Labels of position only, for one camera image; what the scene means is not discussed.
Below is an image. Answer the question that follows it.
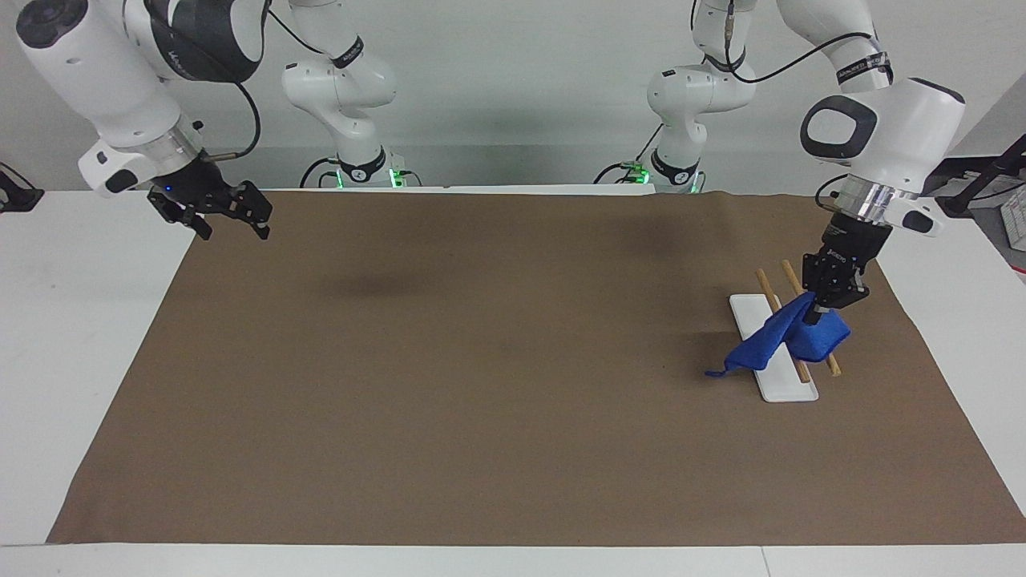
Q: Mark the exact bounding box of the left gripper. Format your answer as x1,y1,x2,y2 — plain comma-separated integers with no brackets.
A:
802,210,893,325

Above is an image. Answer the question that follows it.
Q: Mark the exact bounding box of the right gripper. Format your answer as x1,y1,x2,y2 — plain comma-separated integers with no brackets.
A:
147,151,273,241

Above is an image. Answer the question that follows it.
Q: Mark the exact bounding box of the wooden rod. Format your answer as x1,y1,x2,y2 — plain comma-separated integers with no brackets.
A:
755,268,811,384
781,258,843,378

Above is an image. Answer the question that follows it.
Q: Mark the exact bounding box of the white rack base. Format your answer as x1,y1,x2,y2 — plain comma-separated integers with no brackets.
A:
729,294,820,403

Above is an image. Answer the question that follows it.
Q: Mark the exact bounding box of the blue towel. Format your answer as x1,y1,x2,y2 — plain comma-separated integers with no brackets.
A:
705,291,852,378

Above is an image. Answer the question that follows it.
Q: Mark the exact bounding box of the black cable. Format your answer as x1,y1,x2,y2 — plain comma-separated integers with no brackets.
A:
200,8,329,161
704,0,883,216
299,157,344,190
594,122,666,184

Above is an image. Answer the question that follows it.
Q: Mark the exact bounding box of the black stand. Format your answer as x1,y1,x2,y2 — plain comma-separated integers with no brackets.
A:
938,132,1026,218
0,163,46,215

